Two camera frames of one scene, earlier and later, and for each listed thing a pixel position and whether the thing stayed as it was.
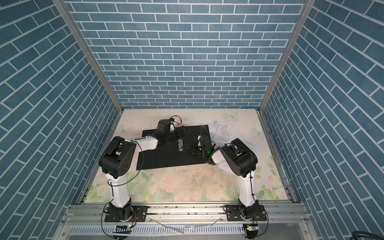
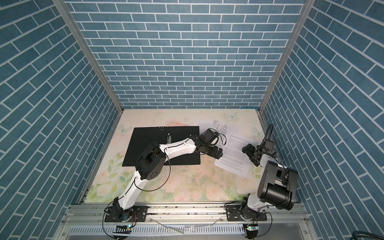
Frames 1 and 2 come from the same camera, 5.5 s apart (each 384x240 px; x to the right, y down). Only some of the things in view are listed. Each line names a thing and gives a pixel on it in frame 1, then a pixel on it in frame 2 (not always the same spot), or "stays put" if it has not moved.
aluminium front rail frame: x=86 y=221 stays put
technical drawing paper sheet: x=222 y=133 stays put
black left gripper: x=179 y=135 → x=218 y=155
